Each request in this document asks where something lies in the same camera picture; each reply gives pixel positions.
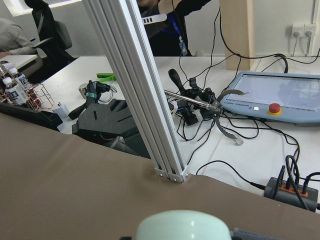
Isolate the black usb hub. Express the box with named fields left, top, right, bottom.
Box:
left=263, top=177, right=319, bottom=212

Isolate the long reacher grabber tool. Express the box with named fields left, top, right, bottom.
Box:
left=96, top=72, right=245, bottom=146

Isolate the blue teach pendant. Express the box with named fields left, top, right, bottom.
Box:
left=220, top=71, right=320, bottom=126

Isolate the green plastic cup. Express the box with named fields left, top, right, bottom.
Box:
left=135, top=210, right=232, bottom=240

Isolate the water bottle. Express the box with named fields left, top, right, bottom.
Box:
left=2, top=77, right=29, bottom=105
left=9, top=67, right=32, bottom=91

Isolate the aluminium frame post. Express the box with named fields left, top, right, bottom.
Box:
left=83, top=0, right=188, bottom=183

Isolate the seated person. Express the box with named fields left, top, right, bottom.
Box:
left=136, top=0, right=209, bottom=57

